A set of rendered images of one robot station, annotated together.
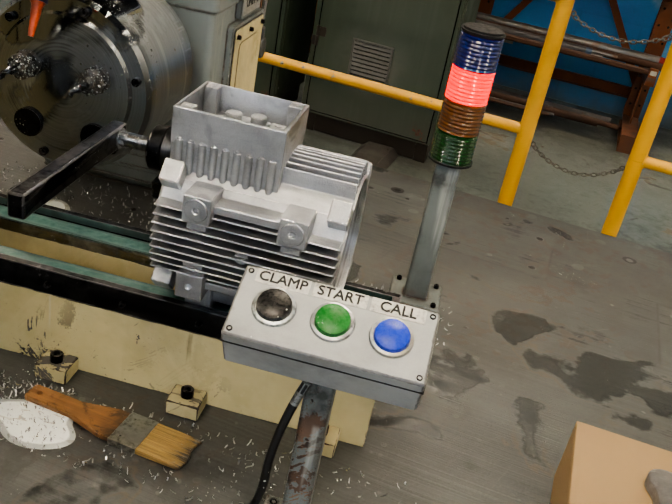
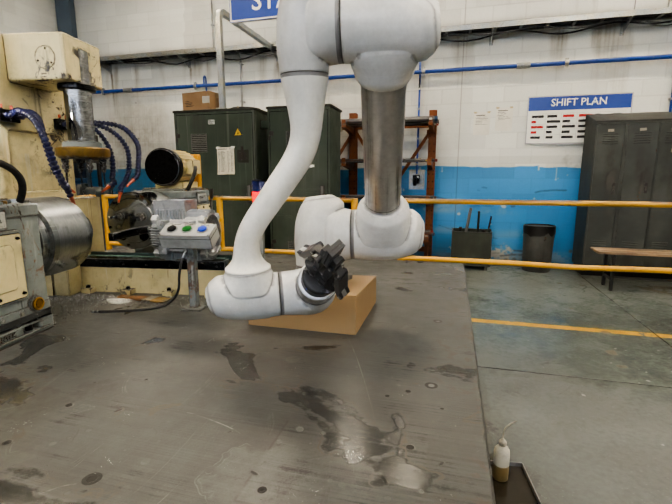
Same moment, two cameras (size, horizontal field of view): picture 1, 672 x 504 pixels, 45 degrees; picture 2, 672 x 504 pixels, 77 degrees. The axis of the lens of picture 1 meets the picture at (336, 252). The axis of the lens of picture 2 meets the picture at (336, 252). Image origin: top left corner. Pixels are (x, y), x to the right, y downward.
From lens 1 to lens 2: 0.94 m
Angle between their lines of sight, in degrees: 18
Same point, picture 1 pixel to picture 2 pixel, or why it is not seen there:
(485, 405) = not seen: hidden behind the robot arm
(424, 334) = (211, 227)
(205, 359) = (173, 277)
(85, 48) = (138, 207)
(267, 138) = (179, 203)
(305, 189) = (193, 216)
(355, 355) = (192, 234)
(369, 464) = not seen: hidden behind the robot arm
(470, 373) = not seen: hidden behind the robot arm
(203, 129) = (162, 205)
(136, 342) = (152, 277)
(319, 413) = (191, 260)
